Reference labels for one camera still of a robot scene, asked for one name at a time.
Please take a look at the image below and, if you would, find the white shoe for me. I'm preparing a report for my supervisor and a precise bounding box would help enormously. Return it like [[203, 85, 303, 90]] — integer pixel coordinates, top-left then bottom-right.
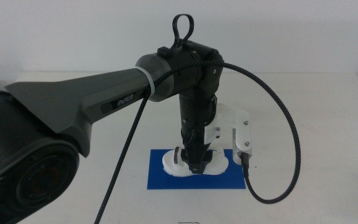
[[162, 147, 229, 178]]

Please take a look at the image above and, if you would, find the blue rectangular mat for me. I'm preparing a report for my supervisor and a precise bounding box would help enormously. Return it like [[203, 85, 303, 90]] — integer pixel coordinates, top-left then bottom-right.
[[147, 148, 247, 190]]

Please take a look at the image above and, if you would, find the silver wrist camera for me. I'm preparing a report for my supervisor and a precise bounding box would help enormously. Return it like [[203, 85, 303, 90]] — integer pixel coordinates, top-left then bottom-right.
[[232, 127, 253, 166]]

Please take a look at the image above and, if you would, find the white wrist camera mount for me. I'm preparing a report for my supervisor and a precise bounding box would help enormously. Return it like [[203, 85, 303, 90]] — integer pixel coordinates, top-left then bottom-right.
[[203, 103, 252, 156]]

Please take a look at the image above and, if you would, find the white cable tie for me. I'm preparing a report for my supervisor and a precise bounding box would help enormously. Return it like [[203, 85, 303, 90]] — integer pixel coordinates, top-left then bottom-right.
[[134, 65, 157, 96]]

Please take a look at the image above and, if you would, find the black braided cable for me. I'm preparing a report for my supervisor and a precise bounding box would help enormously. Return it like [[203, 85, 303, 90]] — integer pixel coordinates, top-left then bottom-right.
[[93, 61, 301, 224]]

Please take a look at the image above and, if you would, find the black smooth cable loop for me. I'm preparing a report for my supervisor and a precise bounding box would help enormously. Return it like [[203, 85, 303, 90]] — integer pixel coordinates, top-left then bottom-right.
[[169, 13, 195, 52]]

